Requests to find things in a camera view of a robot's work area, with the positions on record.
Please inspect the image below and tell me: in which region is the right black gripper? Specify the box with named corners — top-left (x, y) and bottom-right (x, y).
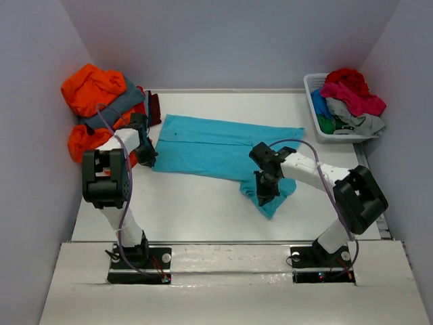
top-left (254, 169), bottom-right (281, 206)

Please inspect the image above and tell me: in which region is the teal t shirt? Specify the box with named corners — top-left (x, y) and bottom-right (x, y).
top-left (153, 114), bottom-right (304, 219)

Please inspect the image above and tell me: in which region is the orange t shirt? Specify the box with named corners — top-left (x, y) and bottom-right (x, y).
top-left (60, 63), bottom-right (136, 164)

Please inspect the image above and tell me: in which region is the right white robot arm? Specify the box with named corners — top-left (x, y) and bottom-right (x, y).
top-left (249, 142), bottom-right (388, 265)

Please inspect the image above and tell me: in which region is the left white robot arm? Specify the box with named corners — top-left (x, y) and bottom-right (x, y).
top-left (82, 113), bottom-right (158, 269)

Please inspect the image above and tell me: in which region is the dark red folded shirt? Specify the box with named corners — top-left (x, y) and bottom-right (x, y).
top-left (134, 87), bottom-right (162, 127)

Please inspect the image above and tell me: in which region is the green garment in basket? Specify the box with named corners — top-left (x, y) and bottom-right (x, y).
top-left (317, 114), bottom-right (336, 135)

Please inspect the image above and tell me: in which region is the blue t shirt in basket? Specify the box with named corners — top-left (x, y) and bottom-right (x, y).
top-left (311, 89), bottom-right (333, 119)

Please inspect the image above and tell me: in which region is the white plastic laundry basket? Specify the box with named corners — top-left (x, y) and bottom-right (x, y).
top-left (303, 73), bottom-right (379, 144)

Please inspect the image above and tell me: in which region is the grey t shirt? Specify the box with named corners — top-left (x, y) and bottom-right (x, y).
top-left (325, 97), bottom-right (386, 136)

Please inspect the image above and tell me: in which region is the magenta t shirt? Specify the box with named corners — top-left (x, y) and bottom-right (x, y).
top-left (319, 82), bottom-right (386, 116)

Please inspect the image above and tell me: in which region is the red t shirt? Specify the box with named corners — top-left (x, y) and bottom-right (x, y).
top-left (325, 68), bottom-right (370, 98)

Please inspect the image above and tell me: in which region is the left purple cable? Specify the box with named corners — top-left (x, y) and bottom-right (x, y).
top-left (95, 103), bottom-right (170, 282)

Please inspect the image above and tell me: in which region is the purple cable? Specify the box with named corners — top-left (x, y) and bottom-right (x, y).
top-left (270, 138), bottom-right (360, 282)
top-left (95, 103), bottom-right (170, 282)

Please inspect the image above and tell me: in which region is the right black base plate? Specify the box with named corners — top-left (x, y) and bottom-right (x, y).
top-left (286, 246), bottom-right (356, 284)

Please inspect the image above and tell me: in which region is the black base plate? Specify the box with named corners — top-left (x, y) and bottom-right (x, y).
top-left (105, 244), bottom-right (172, 285)
top-left (286, 246), bottom-right (356, 284)

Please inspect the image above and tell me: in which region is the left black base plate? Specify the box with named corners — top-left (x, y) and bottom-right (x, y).
top-left (105, 244), bottom-right (172, 285)

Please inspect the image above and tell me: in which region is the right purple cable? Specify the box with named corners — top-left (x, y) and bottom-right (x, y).
top-left (270, 138), bottom-right (360, 282)

